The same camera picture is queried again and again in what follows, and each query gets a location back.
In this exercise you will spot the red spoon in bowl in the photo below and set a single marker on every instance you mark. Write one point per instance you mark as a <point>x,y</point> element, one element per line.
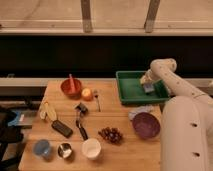
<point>72,84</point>

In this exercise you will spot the black dish brush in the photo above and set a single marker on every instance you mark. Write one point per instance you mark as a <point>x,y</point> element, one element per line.
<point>81,110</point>

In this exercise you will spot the small metal cup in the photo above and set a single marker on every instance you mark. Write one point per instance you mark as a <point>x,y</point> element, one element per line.
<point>65,150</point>

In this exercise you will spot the green plastic tray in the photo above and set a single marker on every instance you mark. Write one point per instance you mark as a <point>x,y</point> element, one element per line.
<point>132,92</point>

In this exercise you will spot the light purple cloth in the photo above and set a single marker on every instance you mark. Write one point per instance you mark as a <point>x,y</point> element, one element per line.
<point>141,109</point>

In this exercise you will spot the banana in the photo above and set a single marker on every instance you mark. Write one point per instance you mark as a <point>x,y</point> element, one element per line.
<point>47,111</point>

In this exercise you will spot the red bowl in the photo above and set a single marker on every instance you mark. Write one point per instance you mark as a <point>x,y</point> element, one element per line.
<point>65,87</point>

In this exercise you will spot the black object at left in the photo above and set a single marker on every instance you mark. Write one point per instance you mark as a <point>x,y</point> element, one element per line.
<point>9,134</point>

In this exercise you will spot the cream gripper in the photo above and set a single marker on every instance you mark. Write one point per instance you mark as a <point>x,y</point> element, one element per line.
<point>145,79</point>

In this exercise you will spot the bunch of dark grapes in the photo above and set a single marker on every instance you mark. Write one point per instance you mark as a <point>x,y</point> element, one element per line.
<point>111,135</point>

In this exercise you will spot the white cup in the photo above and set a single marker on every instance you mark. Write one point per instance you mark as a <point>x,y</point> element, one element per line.
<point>91,148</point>

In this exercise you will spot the purple bowl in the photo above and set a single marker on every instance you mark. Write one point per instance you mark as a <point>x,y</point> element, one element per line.
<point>146,125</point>

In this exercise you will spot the metal fork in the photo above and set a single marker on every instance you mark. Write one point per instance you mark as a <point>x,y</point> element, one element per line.
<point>95,93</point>

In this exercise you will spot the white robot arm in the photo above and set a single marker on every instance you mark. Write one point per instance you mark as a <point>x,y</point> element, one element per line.
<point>187,121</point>

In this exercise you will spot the black rectangular block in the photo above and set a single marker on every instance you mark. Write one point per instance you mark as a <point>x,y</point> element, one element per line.
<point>62,128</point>

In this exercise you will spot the blue sponge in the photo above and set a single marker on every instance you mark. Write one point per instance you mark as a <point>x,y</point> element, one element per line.
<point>148,88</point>

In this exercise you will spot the blue plastic cup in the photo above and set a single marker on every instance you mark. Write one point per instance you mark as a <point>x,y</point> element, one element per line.
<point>42,148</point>

